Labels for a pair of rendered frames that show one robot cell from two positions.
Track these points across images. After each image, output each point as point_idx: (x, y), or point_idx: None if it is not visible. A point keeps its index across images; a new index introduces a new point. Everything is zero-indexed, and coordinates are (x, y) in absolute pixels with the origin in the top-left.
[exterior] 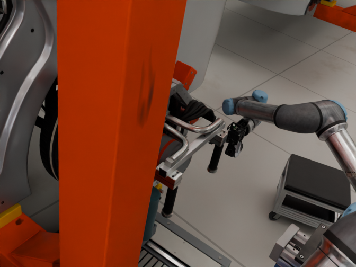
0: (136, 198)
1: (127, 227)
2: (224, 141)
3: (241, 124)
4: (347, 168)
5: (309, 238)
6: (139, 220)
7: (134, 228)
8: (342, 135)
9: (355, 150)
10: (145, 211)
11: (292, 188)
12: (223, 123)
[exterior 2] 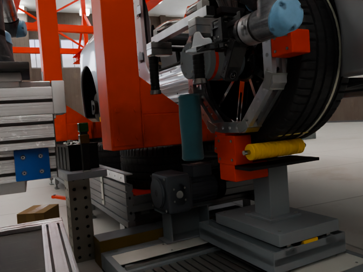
0: (96, 7)
1: (96, 26)
2: (193, 29)
3: (235, 17)
4: None
5: (32, 81)
6: (100, 27)
7: (99, 31)
8: None
9: None
10: (101, 22)
11: None
12: (201, 5)
